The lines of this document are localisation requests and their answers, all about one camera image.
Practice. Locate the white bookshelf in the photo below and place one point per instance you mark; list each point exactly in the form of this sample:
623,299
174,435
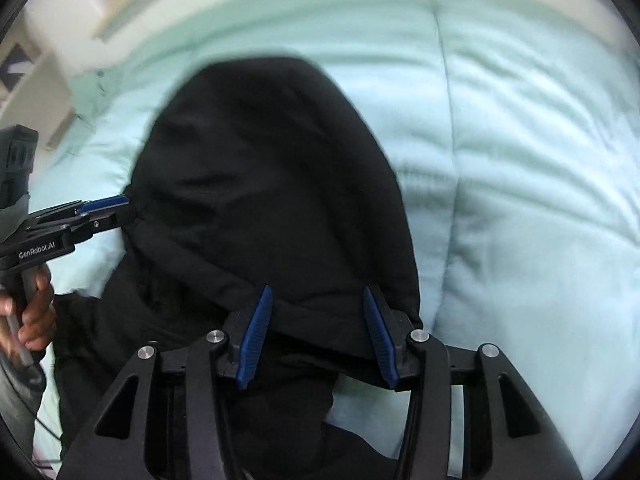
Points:
43,49

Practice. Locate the person left hand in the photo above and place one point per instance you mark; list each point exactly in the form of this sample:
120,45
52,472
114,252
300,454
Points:
38,318

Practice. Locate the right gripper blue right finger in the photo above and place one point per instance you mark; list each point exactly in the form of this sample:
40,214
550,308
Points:
506,432

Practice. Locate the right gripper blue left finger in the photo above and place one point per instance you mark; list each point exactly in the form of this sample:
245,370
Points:
163,417

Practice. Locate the black hooded winter jacket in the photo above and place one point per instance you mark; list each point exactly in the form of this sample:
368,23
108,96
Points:
258,174

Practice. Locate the mint green quilted duvet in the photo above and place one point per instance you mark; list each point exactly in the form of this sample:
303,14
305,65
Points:
514,134

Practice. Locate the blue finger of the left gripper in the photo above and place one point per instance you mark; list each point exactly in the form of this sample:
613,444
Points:
86,223
97,205

